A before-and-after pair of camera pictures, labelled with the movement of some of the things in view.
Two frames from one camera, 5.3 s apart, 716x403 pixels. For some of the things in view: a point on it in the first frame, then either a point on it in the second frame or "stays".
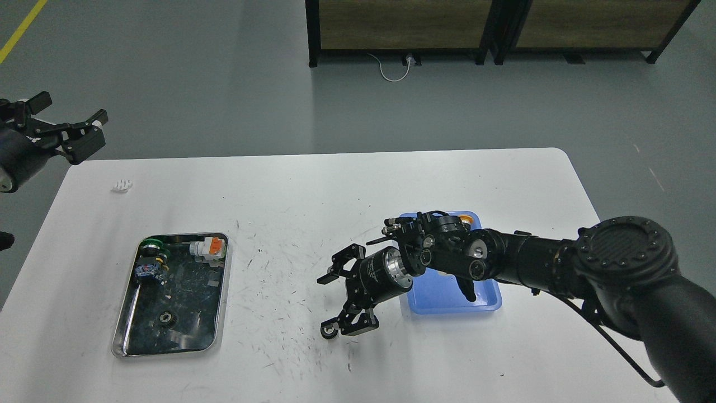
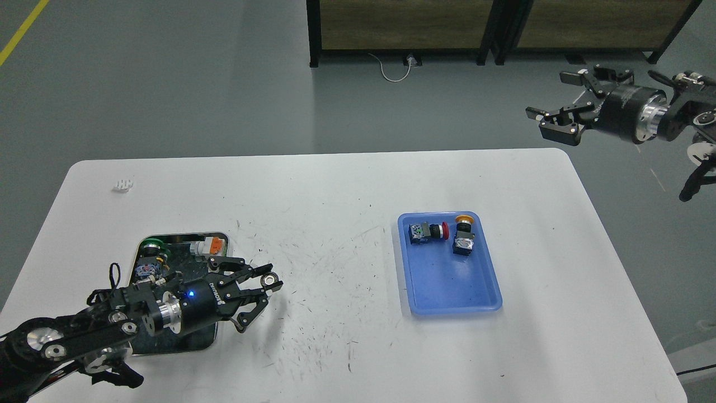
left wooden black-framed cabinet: (397, 28) stays
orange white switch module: (211, 250) stays
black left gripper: (20, 156) → (194, 308)
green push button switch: (153, 261) stays
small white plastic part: (123, 186) stays
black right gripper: (383, 275) → (635, 112)
